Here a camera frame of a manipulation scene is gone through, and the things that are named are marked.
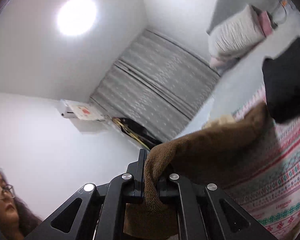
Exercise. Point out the pink folded cloth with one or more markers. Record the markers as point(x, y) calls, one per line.
point(265, 22)

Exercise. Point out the folded beige quilt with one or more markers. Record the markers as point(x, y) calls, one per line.
point(235, 35)

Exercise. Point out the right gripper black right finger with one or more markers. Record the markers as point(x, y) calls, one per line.
point(207, 212)

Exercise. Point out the grey patterned curtain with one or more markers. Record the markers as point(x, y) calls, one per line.
point(157, 84)

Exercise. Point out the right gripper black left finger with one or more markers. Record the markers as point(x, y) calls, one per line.
point(96, 212)

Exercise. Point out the pink patterned striped blanket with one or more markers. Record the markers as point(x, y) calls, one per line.
point(269, 184)

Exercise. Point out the grey bed sheet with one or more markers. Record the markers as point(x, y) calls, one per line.
point(237, 85)

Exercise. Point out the white wall air conditioner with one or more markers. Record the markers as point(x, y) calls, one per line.
point(85, 117)

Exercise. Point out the dark hanging clothes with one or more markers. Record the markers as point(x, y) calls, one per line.
point(137, 132)

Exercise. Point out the black garment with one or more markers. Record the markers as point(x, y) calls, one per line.
point(282, 83)

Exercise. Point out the round ceiling lamp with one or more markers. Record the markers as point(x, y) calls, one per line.
point(77, 17)

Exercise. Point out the person with glasses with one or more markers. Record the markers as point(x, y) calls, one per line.
point(16, 219)

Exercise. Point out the brown coat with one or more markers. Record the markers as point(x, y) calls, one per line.
point(211, 155)

